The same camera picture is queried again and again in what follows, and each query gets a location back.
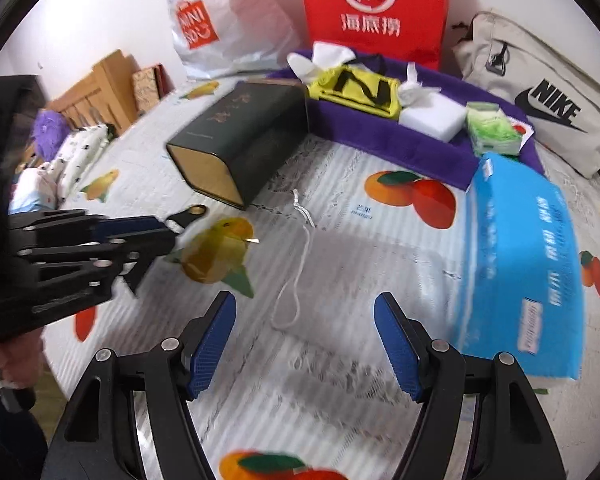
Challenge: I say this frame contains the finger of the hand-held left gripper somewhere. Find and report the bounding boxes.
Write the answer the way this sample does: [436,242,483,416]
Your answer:
[7,204,209,257]
[17,232,178,307]

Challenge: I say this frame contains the dark green rectangular box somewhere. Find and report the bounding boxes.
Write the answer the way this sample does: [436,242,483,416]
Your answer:
[166,81,309,211]

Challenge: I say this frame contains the person's left hand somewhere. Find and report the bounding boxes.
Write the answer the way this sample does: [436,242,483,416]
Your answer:
[0,330,47,392]

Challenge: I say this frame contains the beige waist bag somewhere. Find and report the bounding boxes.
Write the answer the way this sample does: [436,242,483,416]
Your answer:
[451,10,600,180]

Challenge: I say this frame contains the green tissue pack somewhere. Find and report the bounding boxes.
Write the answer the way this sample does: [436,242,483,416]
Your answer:
[466,101,525,157]

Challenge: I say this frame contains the fruit printed mat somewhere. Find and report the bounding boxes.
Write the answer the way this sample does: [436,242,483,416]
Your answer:
[40,72,600,480]

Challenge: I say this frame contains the white plastic shopping bag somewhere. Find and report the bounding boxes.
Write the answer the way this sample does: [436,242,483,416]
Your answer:
[161,0,301,80]

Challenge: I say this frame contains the purple fluffy toy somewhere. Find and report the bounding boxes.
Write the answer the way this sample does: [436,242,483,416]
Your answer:
[32,110,72,159]

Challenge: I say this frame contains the person's dark clothing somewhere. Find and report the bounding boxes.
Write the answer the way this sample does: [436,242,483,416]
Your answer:
[0,387,49,480]

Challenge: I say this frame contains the white dotted pillow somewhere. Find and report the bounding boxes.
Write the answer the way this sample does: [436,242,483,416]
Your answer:
[45,124,113,206]

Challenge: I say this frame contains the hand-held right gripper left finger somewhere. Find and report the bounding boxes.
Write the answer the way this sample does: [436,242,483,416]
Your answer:
[40,291,238,480]

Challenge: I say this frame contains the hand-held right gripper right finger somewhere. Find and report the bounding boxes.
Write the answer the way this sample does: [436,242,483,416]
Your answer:
[373,292,568,480]

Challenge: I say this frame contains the white tissue pack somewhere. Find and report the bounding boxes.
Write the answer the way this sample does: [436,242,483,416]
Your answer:
[397,62,476,144]

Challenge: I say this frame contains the red paper bag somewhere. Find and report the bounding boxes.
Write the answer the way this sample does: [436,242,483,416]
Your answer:
[297,0,451,74]

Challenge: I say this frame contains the purple towel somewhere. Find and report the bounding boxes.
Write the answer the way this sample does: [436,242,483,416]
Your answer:
[265,49,546,191]

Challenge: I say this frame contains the yellow bag with black straps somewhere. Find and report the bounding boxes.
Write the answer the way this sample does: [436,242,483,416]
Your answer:
[307,57,404,121]

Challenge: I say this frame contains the light blue cloth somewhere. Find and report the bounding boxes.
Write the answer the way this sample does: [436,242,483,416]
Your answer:
[9,166,57,214]

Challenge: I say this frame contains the brown patterned book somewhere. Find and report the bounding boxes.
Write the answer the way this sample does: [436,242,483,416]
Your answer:
[131,63,174,114]

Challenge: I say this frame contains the blue tissue pack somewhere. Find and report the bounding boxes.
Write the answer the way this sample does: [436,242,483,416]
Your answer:
[452,152,584,382]

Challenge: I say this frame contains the white crumpled cloth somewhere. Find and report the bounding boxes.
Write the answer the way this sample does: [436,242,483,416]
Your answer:
[286,42,355,84]

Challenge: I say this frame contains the wooden headboard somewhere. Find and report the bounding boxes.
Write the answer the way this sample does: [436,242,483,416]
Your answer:
[47,49,144,136]

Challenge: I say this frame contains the white string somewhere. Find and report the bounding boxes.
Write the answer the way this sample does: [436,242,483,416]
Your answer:
[271,189,315,332]

